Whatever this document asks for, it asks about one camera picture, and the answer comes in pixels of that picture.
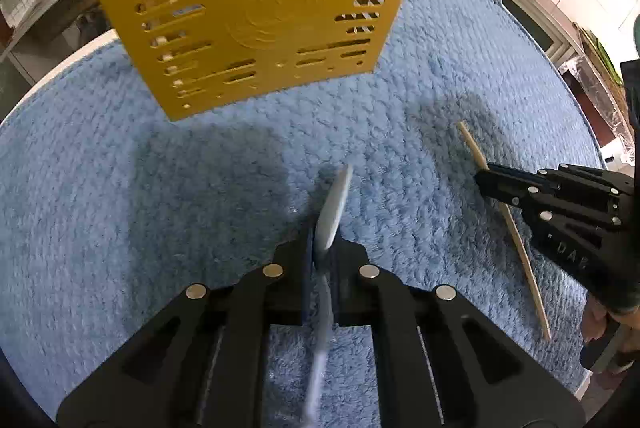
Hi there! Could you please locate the red box with plastic cover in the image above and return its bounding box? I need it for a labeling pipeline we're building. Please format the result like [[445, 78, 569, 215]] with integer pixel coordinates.
[[559, 25, 637, 150]]

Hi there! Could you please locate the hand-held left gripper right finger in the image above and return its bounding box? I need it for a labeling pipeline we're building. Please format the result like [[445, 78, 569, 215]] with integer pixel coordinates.
[[325, 228, 587, 428]]

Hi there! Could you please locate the light blue spoon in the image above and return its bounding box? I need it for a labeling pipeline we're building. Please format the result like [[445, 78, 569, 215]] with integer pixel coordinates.
[[300, 164, 354, 428]]

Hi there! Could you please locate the yellow perforated utensil holder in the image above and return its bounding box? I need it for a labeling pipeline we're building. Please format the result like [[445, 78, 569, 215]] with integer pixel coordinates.
[[80, 0, 437, 123]]

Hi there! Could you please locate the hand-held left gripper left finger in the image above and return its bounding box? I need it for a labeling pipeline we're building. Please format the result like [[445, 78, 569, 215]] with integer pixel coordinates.
[[56, 228, 316, 428]]

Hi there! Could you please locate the person's right hand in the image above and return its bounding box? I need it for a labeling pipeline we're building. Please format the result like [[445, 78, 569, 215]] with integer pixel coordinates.
[[580, 294, 640, 375]]

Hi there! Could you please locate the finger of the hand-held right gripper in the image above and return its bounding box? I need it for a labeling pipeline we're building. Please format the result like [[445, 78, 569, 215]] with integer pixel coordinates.
[[473, 169, 624, 230], [487, 162, 634, 197]]

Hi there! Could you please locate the blue fleece towel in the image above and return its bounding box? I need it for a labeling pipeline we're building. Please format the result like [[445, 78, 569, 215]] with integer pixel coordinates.
[[0, 0, 608, 428]]

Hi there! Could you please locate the wooden chopstick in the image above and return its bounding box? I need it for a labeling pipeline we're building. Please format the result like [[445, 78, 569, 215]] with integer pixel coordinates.
[[457, 121, 552, 342]]

